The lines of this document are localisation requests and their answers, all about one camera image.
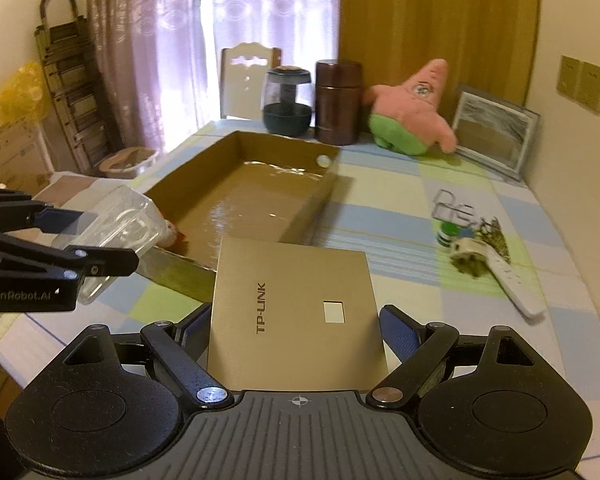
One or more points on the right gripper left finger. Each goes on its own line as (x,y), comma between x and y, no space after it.
(175,349)

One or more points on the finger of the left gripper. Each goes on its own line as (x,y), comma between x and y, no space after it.
(19,211)
(87,261)

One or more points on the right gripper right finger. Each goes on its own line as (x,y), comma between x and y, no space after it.
(421,350)

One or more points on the gold TP-Link box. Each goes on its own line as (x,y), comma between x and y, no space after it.
(292,317)

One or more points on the white power plug adapter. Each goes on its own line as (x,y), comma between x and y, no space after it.
(470,255)

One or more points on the white remote control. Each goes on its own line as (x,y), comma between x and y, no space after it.
(527,303)

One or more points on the green white tape roll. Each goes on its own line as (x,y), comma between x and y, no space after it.
(447,233)

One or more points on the clear plastic container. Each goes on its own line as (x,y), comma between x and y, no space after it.
(121,218)

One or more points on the brown cardboard carton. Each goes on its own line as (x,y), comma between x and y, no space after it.
(24,160)

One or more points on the yellow plastic bag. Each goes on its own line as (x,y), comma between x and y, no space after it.
(25,95)

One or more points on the leopard print hair claw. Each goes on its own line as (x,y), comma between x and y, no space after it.
(491,233)

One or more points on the pink plastic basin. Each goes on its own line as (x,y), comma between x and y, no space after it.
(128,163)

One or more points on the large open cardboard box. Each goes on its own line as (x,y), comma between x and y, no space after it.
(248,185)

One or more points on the silver framed sand picture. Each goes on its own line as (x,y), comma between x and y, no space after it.
(494,132)

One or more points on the pink Patrick star plush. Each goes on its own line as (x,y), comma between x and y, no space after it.
(405,118)

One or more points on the sheer purple curtain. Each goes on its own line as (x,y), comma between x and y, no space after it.
(161,58)

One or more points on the white wooden chair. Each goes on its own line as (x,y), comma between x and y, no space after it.
(242,74)

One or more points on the glass jar dark green base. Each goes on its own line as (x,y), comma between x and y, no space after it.
(287,101)

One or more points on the brown cylindrical thermos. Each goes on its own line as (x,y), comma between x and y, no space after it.
(338,94)

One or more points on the mustard yellow curtain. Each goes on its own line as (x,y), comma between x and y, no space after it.
(488,44)

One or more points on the bent metal wire puzzle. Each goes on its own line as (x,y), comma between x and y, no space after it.
(447,208)

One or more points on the gold wall socket left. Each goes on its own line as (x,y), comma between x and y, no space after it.
(568,76)

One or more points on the gold wall socket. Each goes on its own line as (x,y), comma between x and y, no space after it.
(568,76)
(588,94)

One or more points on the gold wall socket right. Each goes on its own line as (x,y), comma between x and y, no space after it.
(588,94)

